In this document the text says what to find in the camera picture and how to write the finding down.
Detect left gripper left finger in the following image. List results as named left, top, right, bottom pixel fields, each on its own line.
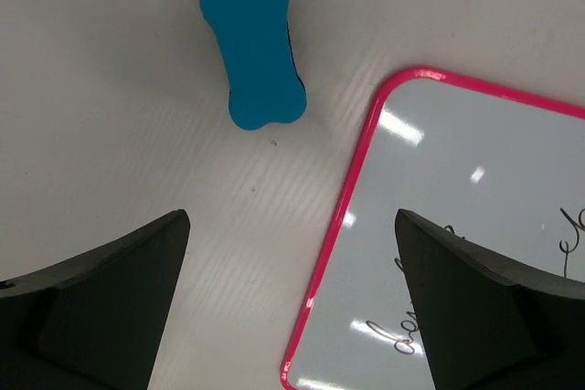
left=1, top=210, right=190, bottom=389

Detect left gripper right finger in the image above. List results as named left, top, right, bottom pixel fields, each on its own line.
left=395, top=209, right=584, bottom=389

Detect blue bone-shaped eraser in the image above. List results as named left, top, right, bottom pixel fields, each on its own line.
left=199, top=0, right=307, bottom=131

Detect pink framed whiteboard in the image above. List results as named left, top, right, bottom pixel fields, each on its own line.
left=281, top=67, right=584, bottom=389

